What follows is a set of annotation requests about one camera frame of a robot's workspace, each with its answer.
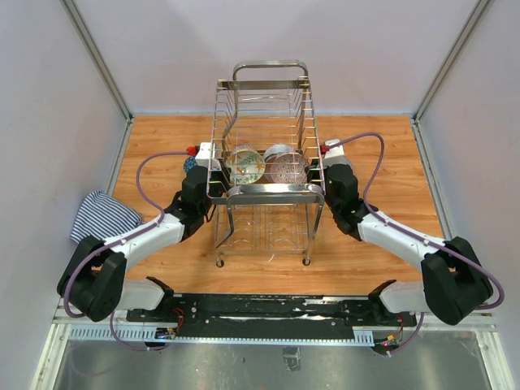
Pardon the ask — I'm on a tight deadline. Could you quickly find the blue striped cloth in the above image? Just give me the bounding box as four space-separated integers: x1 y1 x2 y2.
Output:
70 190 143 243

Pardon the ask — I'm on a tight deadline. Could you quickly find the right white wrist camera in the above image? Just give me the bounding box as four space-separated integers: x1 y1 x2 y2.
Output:
322 139 346 168

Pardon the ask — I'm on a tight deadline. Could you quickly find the aluminium frame rail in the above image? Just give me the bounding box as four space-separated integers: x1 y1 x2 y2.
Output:
59 0 134 123

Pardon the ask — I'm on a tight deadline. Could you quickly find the plain white bowl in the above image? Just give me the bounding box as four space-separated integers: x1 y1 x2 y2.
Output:
263 143 294 160

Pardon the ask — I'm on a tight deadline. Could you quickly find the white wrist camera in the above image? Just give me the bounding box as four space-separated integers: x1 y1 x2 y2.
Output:
322 139 346 168
195 141 222 171

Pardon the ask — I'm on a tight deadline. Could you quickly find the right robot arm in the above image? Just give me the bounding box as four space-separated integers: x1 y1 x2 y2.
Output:
305 164 493 325

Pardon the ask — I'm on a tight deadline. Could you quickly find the black dotted hexagon bowl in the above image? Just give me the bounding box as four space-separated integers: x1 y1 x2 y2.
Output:
338 158 352 167

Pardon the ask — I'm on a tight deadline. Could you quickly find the blue triangle pattern bowl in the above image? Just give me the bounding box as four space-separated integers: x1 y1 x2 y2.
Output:
183 156 198 173

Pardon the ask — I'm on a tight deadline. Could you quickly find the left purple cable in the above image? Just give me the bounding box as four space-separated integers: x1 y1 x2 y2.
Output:
63 146 196 377

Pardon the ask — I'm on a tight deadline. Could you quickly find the grey slotted cable duct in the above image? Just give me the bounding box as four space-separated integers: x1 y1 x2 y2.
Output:
67 324 375 346

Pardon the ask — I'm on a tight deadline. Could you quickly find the silver wire dish rack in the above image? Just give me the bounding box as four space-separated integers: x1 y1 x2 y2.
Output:
210 59 325 267

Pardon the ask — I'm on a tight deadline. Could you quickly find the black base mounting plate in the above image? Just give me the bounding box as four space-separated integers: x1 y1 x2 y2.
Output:
126 293 417 332

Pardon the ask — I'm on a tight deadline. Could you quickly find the purple cable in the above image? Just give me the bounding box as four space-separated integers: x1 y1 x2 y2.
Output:
319 132 505 358
63 146 196 377

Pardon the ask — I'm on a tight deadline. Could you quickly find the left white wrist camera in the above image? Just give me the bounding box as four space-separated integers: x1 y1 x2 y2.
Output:
195 141 222 171

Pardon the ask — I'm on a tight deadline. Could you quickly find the yellow rim leaf bowl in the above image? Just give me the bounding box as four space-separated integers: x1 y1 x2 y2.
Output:
226 149 266 186

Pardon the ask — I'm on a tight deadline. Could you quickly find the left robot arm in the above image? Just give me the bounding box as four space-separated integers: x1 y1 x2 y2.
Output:
57 166 211 322

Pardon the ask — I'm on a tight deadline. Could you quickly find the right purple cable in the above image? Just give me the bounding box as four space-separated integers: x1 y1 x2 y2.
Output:
319 132 505 358

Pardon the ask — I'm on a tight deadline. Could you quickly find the red ikat pattern bowl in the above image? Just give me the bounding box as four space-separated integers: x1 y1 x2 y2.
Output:
265 152 310 184

